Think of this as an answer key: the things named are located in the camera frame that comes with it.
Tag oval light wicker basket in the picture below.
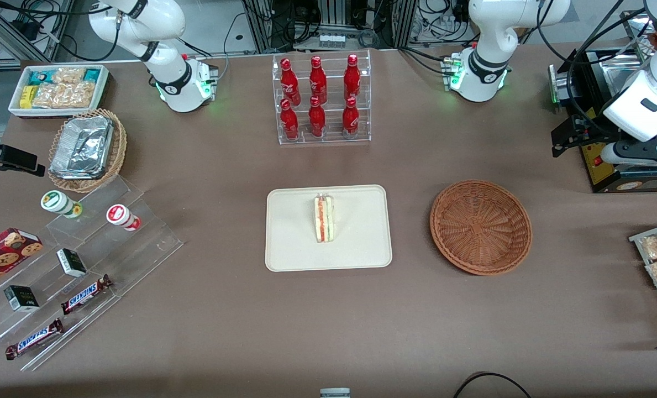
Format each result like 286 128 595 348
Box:
48 108 128 193

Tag clear acrylic bottle rack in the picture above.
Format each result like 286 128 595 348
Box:
272 49 372 145

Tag small dark green carton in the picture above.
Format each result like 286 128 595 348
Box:
4 285 40 312
56 248 88 277

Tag snickers bar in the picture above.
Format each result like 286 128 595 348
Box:
61 274 113 315
5 318 65 360

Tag aluminium frame structure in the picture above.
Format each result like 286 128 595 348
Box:
243 0 417 54

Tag aluminium foil container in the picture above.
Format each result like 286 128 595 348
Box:
50 116 114 180

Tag large clear cracker bag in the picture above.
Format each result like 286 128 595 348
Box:
33 82 96 109

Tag black hot dog roller machine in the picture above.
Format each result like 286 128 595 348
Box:
548 8 657 194

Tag beige rectangular tray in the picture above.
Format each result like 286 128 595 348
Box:
265 185 393 273

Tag green-capped yogurt bottle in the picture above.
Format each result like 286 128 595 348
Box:
40 190 83 219

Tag red cola bottle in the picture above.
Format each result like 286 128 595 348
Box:
344 54 361 101
309 56 328 104
308 96 326 138
342 97 360 137
280 58 301 107
280 99 299 140

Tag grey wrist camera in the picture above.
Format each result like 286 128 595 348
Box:
601 141 657 167

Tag clear acrylic step display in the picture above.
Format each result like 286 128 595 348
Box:
0 176 184 372

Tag white snack bin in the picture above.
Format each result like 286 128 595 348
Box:
8 65 110 118

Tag small clear cracker bag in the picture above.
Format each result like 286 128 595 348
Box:
52 67 86 85

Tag red-capped yogurt bottle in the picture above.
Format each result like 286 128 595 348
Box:
106 204 141 232

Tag black floor cable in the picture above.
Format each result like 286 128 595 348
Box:
453 372 533 398

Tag red cookie box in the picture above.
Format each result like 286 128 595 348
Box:
0 228 44 295

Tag triangular sandwich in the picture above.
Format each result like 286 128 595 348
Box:
314 193 335 244

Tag tray of packaged snacks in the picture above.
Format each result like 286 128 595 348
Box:
629 220 657 338

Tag round brown wicker basket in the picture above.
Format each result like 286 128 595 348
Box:
429 180 533 276

